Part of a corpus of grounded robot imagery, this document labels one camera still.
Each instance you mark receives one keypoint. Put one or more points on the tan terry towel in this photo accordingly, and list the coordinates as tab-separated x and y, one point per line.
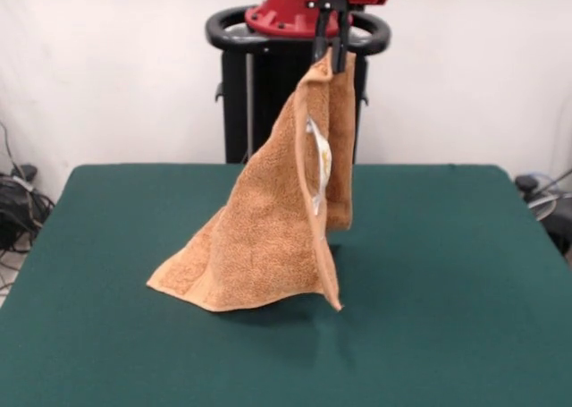
268	228

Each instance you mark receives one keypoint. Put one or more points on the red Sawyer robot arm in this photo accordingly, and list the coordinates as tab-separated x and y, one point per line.
277	13

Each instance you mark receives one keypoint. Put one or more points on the black plug device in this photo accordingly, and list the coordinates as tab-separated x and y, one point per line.
526	182

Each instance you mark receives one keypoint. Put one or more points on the grey round stand foot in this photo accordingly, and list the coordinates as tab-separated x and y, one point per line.
543	208

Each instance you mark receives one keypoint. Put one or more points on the dark green table cloth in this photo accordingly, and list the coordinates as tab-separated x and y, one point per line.
447	313

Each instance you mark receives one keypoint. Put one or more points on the black power brick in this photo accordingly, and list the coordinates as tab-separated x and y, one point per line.
27	171

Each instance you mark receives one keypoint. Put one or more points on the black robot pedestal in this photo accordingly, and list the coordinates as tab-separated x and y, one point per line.
268	103

